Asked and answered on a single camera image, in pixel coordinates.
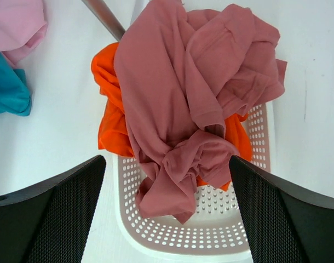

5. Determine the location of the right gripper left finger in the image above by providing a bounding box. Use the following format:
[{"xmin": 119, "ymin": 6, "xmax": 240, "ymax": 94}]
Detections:
[{"xmin": 0, "ymin": 155, "xmax": 106, "ymax": 262}]

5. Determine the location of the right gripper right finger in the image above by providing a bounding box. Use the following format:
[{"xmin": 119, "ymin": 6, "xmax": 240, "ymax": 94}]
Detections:
[{"xmin": 229, "ymin": 156, "xmax": 334, "ymax": 262}]

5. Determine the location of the orange t shirt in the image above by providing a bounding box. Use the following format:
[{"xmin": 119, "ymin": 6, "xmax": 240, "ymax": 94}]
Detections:
[{"xmin": 90, "ymin": 42, "xmax": 253, "ymax": 192}]

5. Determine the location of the teal t shirt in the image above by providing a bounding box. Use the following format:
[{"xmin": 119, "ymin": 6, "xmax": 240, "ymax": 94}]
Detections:
[{"xmin": 0, "ymin": 53, "xmax": 32, "ymax": 117}]

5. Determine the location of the dusty rose t shirt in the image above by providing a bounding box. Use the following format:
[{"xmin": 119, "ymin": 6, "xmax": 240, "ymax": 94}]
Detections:
[{"xmin": 114, "ymin": 1, "xmax": 286, "ymax": 223}]

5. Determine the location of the light pink t shirt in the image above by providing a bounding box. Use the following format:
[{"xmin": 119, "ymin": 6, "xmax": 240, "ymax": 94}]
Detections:
[{"xmin": 0, "ymin": 0, "xmax": 48, "ymax": 67}]

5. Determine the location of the white perforated plastic basket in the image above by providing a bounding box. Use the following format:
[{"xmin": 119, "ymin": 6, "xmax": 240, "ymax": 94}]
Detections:
[{"xmin": 113, "ymin": 101, "xmax": 275, "ymax": 263}]

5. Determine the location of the metal clothes rack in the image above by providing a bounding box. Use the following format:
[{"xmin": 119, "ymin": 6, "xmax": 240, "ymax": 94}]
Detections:
[{"xmin": 82, "ymin": 0, "xmax": 125, "ymax": 41}]

